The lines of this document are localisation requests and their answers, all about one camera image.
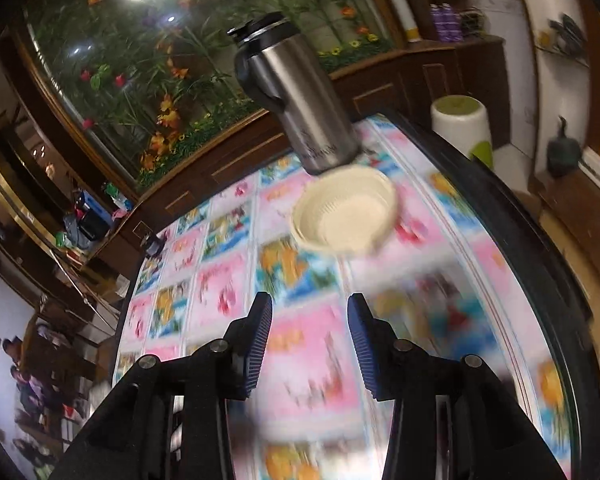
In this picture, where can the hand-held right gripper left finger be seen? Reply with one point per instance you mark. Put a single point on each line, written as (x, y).
(257, 350)

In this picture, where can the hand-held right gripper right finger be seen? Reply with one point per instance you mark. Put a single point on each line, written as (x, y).
(367, 355)

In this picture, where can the large beige plastic bowl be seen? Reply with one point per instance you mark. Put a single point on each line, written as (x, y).
(330, 249)

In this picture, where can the floral printed tablecloth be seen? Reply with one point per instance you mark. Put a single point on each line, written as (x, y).
(310, 360)

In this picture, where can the small black jar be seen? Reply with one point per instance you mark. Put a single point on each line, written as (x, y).
(155, 245)

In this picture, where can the black appliance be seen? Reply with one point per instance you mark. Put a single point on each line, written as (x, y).
(94, 230)

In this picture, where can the green and white bottle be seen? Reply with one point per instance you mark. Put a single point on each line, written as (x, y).
(112, 191)

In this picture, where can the blue bag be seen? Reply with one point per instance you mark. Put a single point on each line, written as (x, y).
(96, 204)

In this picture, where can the green packet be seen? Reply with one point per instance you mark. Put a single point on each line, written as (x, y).
(60, 239)

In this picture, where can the white and green stool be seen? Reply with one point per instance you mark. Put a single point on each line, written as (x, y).
(462, 125)

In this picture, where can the stainless steel thermos jug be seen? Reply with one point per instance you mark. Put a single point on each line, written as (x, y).
(305, 100)

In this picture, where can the dark wooden cabinet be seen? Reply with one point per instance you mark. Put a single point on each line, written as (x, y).
(395, 85)

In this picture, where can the dark figurine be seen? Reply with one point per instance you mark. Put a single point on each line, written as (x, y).
(562, 149)

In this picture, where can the artificial flower glass display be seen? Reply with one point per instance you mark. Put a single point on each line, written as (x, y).
(180, 60)

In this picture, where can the purple bottle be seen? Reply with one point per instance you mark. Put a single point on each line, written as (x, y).
(437, 22)
(452, 22)

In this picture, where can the white and yellow roll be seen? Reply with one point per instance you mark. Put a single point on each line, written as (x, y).
(402, 5)

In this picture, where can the small wall shelf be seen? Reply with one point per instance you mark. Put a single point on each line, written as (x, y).
(567, 35)

